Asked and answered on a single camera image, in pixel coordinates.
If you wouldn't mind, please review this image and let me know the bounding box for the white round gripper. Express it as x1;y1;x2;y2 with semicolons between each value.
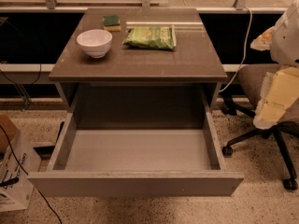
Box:
250;0;299;130

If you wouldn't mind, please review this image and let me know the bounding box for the green jalapeno chip bag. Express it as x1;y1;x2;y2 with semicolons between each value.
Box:
122;26;176;50

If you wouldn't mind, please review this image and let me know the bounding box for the grey cabinet with top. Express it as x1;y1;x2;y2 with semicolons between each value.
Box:
50;8;226;129

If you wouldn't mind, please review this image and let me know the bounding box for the open grey top drawer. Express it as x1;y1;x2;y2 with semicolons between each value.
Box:
29;87;244;197

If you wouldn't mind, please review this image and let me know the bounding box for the brown office chair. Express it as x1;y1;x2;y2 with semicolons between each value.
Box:
221;63;299;190

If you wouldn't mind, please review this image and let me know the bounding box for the green yellow sponge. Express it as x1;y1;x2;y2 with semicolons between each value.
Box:
103;15;121;32

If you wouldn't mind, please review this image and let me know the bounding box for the white ceramic bowl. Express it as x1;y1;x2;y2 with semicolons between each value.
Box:
77;29;112;58

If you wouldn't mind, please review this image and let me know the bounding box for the white cardboard box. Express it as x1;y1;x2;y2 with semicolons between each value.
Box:
0;131;41;212

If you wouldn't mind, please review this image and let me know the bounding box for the brown cardboard box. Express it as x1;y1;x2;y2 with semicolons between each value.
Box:
0;114;18;154

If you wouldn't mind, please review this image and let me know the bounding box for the white hanging cable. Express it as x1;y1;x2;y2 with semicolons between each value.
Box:
219;7;253;94

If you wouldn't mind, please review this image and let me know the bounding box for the black floor cable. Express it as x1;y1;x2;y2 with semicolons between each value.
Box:
0;124;64;224

